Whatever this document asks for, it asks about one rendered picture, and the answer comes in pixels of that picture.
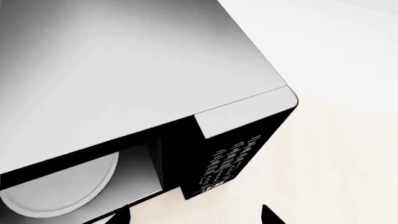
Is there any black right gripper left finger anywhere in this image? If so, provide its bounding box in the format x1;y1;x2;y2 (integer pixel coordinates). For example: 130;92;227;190
109;203;131;224

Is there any white round turntable plate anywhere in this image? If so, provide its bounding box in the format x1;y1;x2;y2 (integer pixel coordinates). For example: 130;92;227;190
0;151;121;213

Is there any black microwave control panel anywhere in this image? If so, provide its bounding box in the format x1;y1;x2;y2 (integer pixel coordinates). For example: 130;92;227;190
180;104;301;201

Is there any silver and black microwave oven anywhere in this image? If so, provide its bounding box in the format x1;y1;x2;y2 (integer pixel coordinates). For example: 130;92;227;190
0;0;301;224

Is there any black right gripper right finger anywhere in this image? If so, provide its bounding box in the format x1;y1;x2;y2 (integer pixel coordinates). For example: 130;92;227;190
259;203;287;224

